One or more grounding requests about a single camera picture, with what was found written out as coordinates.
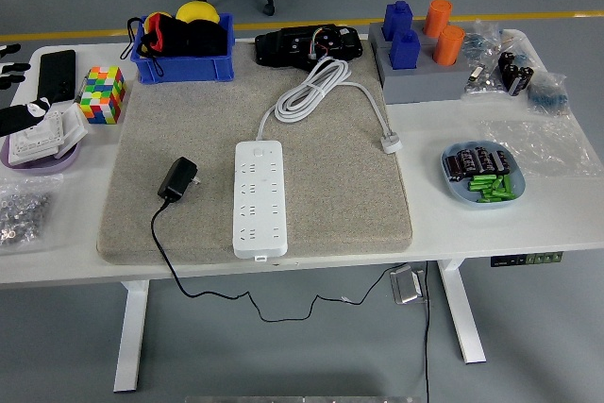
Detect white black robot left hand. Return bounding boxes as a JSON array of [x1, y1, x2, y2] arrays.
[[0, 42, 57, 139]]

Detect black power adapter plug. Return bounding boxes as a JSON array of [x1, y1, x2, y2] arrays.
[[157, 156, 203, 203]]

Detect thin black adapter cord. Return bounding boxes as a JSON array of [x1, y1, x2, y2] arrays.
[[149, 198, 411, 323]]

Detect white power strip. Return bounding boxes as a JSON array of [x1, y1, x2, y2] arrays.
[[232, 140, 290, 262]]

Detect white power strip plug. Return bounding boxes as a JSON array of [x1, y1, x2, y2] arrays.
[[379, 132, 403, 155]]

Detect black smartphone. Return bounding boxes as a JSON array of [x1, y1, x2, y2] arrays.
[[36, 49, 77, 106]]

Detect multicoloured puzzle cube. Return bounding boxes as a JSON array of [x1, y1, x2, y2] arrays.
[[78, 65, 127, 126]]

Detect bag of metal nuts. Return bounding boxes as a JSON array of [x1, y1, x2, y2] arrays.
[[0, 174, 65, 253]]

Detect blue plastic bin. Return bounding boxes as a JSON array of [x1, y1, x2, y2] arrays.
[[130, 12, 236, 85]]

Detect yellow ball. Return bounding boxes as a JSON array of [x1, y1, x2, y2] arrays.
[[176, 0, 221, 25]]

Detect white table leg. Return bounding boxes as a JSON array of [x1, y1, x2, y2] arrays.
[[112, 279, 151, 394], [436, 259, 487, 365]]

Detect grey-brown mat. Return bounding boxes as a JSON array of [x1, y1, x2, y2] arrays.
[[96, 39, 414, 266]]

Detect blue square block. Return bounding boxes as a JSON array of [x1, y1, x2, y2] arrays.
[[381, 0, 414, 43], [389, 28, 421, 71]]

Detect grey block holder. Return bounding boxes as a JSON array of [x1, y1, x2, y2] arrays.
[[367, 20, 478, 106]]

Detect metal floor socket box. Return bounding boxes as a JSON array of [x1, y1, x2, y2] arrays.
[[389, 266, 428, 305]]

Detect orange cylinder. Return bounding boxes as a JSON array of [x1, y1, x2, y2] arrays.
[[431, 25, 466, 67], [423, 0, 454, 39]]

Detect black capacitor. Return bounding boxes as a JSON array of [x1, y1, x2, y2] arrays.
[[472, 147, 495, 173], [456, 148, 477, 174], [445, 156, 466, 182], [490, 150, 512, 176]]

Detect light blue plate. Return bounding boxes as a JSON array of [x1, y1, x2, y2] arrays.
[[440, 140, 527, 210]]

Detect bag of silver parts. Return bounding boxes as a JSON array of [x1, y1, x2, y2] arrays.
[[461, 64, 507, 103]]

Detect bag of blue parts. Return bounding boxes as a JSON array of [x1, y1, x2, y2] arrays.
[[464, 19, 528, 64]]

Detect bag of black capacitors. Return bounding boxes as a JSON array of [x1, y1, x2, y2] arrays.
[[497, 49, 537, 98]]

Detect empty clear plastic bag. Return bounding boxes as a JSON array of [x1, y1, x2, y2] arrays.
[[478, 117, 603, 177]]

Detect black desk control panel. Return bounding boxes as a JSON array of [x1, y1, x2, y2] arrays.
[[489, 250, 564, 268]]

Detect bag of blue resistors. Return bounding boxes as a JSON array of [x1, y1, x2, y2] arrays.
[[525, 71, 571, 117]]

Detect white wall socket panel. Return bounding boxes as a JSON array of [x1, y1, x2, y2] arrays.
[[8, 110, 65, 167]]

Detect white wall switch panel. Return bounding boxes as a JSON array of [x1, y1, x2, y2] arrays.
[[55, 103, 90, 160]]

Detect black drawstring pouch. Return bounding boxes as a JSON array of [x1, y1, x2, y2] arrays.
[[126, 17, 229, 77]]

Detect black electronic device with wires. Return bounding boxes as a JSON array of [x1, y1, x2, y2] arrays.
[[254, 24, 364, 68]]

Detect white coiled power strip cable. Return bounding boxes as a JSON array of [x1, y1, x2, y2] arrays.
[[257, 56, 393, 143]]

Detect black floor cable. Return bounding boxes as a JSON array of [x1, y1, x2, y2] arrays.
[[422, 260, 431, 403]]

